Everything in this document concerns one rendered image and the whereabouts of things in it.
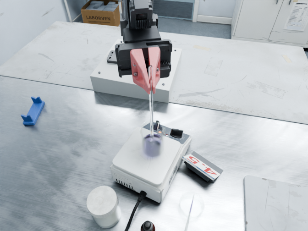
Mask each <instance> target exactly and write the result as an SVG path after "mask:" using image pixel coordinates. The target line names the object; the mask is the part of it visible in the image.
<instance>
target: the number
mask: <svg viewBox="0 0 308 231"><path fill-rule="evenodd" d="M184 158H186V159H187V160H189V161H190V162H192V163H193V164H195V165H196V166H197V167H199V168H200V169H202V170H203V171H205V172H206V173H208V174H209V175H210V176H212V177H213V178H215V177H216V176H217V175H218V173H217V172H215V171H214V170H212V169H211V168H209V167H208V166H206V165H205V164H203V163H202V162H200V161H199V160H198V159H196V158H194V157H193V156H191V155H189V156H186V157H184Z"/></svg>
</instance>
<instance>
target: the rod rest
mask: <svg viewBox="0 0 308 231"><path fill-rule="evenodd" d="M31 99H32V101H33V104H32V106H31V108H30V110H29V112H28V113H27V115H26V116H25V115H21V117H22V119H23V120H24V121H23V125H25V126H29V125H35V123H36V121H37V119H38V117H39V115H40V113H41V111H42V109H43V106H44V104H45V102H44V101H42V100H41V98H40V97H39V96H38V97H37V98H35V97H33V96H31Z"/></svg>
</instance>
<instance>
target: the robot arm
mask: <svg viewBox="0 0 308 231"><path fill-rule="evenodd" d="M153 1H154V0H122V13H121V14H120V25H121V36H123V42H124V43H121V44H116V45H115V50H111V51H110V53H109V55H108V57H107V62H108V63H114V64H117V66H118V73H119V77H121V78H122V76H124V75H132V79H133V82H134V83H135V84H136V85H138V86H140V87H142V88H143V89H144V90H145V91H146V92H147V93H148V94H150V84H149V65H152V67H153V94H155V89H156V85H157V84H158V82H159V80H160V78H167V77H169V76H170V72H171V52H172V43H171V40H169V39H163V40H161V36H160V33H159V31H158V15H157V14H153Z"/></svg>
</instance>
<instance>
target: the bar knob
mask: <svg viewBox="0 0 308 231"><path fill-rule="evenodd" d="M182 134H183V130H181V129H174V128H172V129H171V132H170V135H171V136H172V137H174V138H182Z"/></svg>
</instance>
